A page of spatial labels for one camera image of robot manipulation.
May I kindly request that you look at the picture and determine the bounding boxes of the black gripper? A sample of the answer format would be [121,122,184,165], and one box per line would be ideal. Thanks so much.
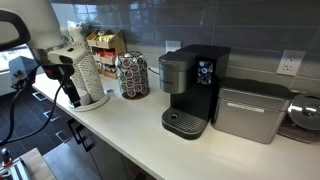
[58,64,82,108]

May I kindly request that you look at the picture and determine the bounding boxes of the black wire pod holder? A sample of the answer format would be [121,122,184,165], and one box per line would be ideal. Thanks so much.
[114,50,151,100]

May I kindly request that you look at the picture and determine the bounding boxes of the red metal clamp stand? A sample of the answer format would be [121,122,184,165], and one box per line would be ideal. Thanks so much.
[0,147,22,180]

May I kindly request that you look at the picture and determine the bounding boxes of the small white lid stack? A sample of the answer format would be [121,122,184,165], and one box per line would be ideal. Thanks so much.
[77,89,93,107]

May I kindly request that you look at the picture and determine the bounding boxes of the white empty wall outlet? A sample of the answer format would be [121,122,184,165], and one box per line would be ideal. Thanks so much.
[275,49,307,77]

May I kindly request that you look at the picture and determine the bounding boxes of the stack of printed paper cups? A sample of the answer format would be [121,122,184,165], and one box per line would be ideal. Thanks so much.
[67,21,106,103]
[69,64,88,98]

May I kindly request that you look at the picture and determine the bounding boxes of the thin black hanging cable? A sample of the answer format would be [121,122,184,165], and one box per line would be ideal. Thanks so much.
[0,84,25,146]

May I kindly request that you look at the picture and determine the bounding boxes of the black silver coffee maker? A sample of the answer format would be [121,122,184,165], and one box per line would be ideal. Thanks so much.
[157,44,232,141]

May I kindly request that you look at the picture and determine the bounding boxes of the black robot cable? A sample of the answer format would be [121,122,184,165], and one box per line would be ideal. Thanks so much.
[0,77,65,146]

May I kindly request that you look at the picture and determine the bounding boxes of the black drip tray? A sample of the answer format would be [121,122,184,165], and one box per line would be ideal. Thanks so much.
[161,106,210,141]

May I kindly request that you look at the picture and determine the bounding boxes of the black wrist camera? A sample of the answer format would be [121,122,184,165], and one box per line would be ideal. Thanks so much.
[41,64,65,81]

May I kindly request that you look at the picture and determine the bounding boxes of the white round cup carousel base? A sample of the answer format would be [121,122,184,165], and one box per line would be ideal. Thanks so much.
[67,89,111,113]

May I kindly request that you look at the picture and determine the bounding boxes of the wooden board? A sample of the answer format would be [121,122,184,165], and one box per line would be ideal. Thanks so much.
[19,147,57,180]

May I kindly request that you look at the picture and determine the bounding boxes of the round dark appliance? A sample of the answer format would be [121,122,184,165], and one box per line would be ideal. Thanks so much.
[277,92,320,145]

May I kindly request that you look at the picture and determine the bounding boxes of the cardboard packet organizer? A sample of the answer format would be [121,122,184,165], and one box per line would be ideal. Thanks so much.
[85,28,127,81]

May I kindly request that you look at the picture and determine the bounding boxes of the silver bin with black lid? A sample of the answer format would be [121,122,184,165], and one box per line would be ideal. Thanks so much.
[211,77,293,145]

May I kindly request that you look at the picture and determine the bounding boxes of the yellow packet pile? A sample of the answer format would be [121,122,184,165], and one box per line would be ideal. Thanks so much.
[88,29,115,43]

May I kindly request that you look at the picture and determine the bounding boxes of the dark grey cabinet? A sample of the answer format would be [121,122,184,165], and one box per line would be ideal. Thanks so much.
[42,116,148,180]

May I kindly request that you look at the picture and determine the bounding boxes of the red packet pile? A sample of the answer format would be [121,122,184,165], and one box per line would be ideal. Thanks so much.
[93,48,117,60]

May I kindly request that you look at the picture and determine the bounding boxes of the black cabinet handle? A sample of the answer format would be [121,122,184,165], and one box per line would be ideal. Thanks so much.
[66,118,83,146]
[75,124,96,153]

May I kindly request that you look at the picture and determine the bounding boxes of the white wall outlet with plug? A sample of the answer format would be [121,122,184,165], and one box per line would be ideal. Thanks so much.
[165,40,183,54]

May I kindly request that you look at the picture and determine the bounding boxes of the grey box device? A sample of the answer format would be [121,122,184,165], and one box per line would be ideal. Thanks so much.
[8,55,42,90]

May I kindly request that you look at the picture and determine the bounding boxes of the black coffee maker power cable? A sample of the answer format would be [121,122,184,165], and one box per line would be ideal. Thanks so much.
[147,66,161,76]

